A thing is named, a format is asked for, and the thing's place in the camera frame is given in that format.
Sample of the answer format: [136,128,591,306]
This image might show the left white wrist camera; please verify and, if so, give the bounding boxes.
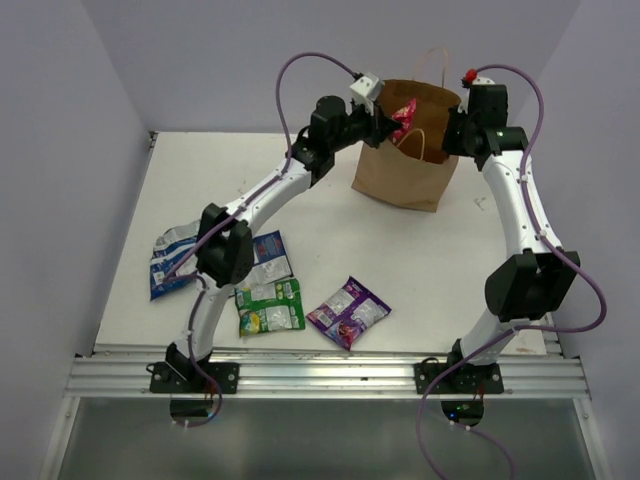
[349,73,384,112]

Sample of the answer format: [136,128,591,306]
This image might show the dark blue snack bag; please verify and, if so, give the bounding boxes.
[235,230,294,289]

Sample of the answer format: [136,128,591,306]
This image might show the purple cable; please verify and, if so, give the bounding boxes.
[162,52,361,427]
[417,63,610,480]

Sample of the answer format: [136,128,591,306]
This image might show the purple snack bag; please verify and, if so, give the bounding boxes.
[305,276,392,351]

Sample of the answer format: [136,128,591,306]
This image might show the small red snack packet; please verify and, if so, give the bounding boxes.
[391,98,417,145]

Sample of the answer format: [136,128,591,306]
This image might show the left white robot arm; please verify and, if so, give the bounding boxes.
[165,96,401,393]

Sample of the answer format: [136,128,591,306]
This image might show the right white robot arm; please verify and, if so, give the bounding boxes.
[442,77,580,393]

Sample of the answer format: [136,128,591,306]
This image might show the brown paper bag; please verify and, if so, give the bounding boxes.
[350,47,462,214]

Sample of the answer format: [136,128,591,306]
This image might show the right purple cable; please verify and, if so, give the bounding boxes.
[417,63,610,480]

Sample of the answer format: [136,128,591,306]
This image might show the green snack bag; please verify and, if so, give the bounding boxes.
[234,277,306,337]

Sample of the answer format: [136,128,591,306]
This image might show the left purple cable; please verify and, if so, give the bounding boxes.
[162,52,361,427]

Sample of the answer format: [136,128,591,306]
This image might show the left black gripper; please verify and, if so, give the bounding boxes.
[329,97,400,153]

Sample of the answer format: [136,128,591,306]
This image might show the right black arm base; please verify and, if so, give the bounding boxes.
[413,357,505,427]

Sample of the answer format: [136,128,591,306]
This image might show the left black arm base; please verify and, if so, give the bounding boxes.
[145,351,240,428]

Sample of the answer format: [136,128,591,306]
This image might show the blue white snack bag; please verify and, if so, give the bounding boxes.
[149,220,200,301]

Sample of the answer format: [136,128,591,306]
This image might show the aluminium front rail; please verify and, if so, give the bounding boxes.
[64,351,590,400]

